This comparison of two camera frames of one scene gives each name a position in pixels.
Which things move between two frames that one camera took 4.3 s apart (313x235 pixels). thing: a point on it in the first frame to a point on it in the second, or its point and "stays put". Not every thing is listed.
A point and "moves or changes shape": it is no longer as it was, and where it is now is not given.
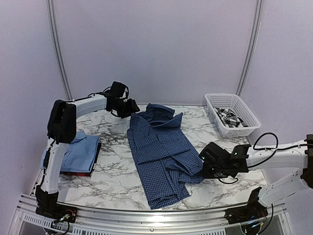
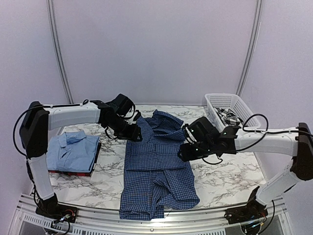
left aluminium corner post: [56, 39] stays put
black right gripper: [207, 174] to [187, 154]
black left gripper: [132, 107] to [132, 135]
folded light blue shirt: [79, 155] stays put
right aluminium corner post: [252, 48] stays put
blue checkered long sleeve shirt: [166, 162] moves or changes shape
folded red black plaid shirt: [85, 174] stays put
